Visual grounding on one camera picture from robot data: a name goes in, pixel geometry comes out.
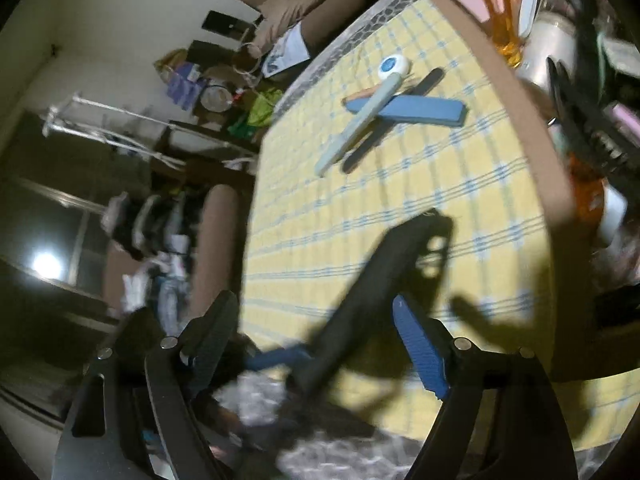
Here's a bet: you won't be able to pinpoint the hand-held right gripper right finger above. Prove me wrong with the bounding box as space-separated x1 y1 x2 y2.
392 294 586 480

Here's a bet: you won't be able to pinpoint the black printed pouch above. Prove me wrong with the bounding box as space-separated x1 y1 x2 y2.
287 212 455 396

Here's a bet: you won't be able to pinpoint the yellow checked cloth desktop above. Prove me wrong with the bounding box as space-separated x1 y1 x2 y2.
240 0 640 453

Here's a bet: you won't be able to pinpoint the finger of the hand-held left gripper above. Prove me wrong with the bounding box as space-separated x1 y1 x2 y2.
244 344 314 374

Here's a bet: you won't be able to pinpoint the orange wooden stick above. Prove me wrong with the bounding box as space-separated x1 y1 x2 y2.
342 85 387 106

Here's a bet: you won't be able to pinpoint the round blue white case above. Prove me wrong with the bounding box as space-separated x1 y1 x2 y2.
376 54 412 82

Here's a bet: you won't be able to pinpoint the black nail file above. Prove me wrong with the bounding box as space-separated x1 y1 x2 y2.
341 67 446 175

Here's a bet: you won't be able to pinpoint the black wall device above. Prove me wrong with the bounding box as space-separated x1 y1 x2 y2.
202 10 251 38

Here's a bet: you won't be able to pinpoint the black vented hairbrush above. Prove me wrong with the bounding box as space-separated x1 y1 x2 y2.
545 57 640 181

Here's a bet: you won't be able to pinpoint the white printed paper sheet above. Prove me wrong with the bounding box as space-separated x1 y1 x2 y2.
262 25 313 78

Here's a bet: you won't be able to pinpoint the white nail file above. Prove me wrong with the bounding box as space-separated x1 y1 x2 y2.
315 72 401 178

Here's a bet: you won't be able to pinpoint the pile of clothes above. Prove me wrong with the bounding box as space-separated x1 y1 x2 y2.
102 192 201 331

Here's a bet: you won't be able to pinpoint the green bag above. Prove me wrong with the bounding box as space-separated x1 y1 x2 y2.
230 87 283 138

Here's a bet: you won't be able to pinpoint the purple packets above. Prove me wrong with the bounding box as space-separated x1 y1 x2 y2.
166 62 206 108

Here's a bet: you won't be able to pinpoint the brown cushion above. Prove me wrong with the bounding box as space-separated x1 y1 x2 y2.
225 0 351 51

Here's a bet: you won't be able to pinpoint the blue nail buffer block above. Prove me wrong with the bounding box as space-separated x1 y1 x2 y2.
345 95 467 127

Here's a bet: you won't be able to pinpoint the cardboard box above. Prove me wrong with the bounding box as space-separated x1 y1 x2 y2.
399 0 640 383

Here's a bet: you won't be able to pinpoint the white container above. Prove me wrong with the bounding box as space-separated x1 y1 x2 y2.
515 10 582 96

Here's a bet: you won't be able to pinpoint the round tin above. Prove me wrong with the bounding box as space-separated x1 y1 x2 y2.
200 85 233 113

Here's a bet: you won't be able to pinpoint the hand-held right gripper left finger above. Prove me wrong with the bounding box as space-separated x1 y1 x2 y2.
52 290 241 480

